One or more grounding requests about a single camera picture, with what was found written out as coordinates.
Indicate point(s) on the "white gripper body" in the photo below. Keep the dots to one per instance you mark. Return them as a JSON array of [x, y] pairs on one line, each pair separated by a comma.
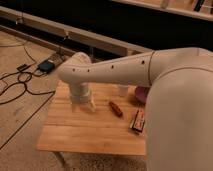
[[80, 93]]

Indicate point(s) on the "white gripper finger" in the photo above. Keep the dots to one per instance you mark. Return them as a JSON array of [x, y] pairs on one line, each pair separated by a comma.
[[91, 106], [74, 107]]

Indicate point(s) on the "red pepper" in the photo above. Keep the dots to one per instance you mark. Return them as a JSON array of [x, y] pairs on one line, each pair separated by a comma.
[[116, 109]]

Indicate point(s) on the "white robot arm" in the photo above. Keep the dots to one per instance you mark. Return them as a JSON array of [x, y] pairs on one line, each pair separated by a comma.
[[179, 106]]

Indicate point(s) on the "white ceramic cup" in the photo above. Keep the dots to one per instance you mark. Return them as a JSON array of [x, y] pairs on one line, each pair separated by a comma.
[[123, 90]]

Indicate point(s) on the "wooden table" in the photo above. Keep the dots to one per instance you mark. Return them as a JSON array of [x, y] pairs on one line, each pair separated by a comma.
[[99, 131]]

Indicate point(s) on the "black power adapter box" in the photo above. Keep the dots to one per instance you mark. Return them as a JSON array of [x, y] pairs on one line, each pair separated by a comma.
[[46, 66]]

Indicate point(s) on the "metal table leg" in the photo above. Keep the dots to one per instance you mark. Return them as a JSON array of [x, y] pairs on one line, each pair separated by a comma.
[[60, 158]]

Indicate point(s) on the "orange snack packet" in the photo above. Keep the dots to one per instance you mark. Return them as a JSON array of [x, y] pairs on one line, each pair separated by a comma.
[[139, 121]]

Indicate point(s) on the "small black floor device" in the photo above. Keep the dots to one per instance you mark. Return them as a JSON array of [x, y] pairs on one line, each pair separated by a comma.
[[22, 67]]

